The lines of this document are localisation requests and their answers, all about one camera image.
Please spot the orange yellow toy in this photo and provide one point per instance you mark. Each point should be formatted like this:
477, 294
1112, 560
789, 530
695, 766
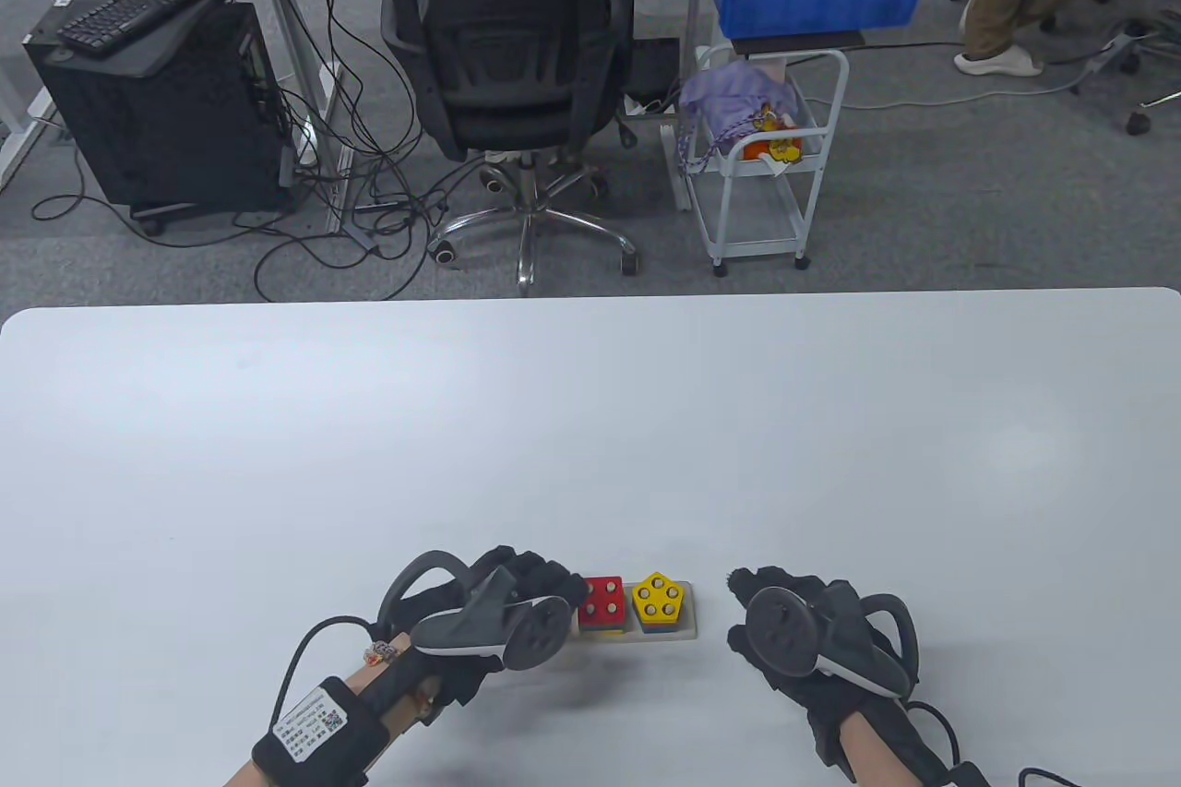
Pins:
775, 146

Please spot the white power strip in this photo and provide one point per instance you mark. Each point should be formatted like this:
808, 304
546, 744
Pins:
309, 143

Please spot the person's left forearm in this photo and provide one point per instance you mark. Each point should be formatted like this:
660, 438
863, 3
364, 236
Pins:
406, 695

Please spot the yellow pentagon block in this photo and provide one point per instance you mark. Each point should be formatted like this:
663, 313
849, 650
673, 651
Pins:
641, 604

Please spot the black keyboard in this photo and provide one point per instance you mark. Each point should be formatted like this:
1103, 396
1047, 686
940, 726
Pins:
138, 3

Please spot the black floor box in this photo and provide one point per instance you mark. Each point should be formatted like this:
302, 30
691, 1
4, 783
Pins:
657, 67

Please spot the purple cloth bag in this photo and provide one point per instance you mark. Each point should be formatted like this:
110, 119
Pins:
733, 90

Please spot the black chair caster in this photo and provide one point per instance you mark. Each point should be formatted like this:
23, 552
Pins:
1139, 123

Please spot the black computer tower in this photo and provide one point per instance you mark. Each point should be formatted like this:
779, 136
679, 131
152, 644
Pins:
166, 132

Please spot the yellow square block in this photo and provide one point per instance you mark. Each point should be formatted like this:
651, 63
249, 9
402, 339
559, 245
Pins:
600, 631

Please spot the brown board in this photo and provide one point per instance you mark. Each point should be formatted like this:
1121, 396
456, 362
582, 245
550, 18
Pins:
793, 42

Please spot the black mesh office chair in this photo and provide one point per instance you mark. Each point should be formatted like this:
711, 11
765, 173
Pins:
517, 113

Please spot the person's right hand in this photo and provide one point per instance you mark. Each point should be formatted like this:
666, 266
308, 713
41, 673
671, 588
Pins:
784, 690

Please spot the white trolley cart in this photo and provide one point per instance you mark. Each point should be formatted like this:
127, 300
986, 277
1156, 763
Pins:
752, 224

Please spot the wooden peg board with posts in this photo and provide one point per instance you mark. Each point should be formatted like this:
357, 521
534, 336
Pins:
687, 630

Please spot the person's right forearm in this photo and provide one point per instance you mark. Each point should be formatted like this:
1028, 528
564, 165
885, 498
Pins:
876, 755

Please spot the white desk frame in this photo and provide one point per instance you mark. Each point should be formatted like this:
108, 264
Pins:
288, 40

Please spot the black box with white label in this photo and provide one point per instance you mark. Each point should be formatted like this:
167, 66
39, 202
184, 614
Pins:
967, 773
355, 736

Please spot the grey power strip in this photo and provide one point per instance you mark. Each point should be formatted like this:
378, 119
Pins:
1112, 56

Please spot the person's left hand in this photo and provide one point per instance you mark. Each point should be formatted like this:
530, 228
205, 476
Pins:
544, 575

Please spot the black white hand controller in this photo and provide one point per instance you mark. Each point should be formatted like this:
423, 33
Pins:
471, 621
780, 630

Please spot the red square block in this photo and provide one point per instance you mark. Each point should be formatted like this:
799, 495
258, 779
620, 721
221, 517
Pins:
602, 600

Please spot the white table leg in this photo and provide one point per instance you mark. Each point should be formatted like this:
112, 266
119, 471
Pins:
23, 132

